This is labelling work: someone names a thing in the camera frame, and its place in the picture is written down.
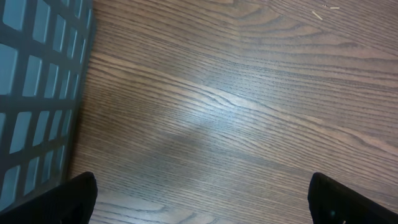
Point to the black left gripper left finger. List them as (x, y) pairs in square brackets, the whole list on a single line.
[(72, 202)]

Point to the dark grey plastic basket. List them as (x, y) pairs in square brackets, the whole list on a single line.
[(45, 51)]

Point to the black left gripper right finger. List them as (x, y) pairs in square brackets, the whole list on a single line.
[(331, 202)]

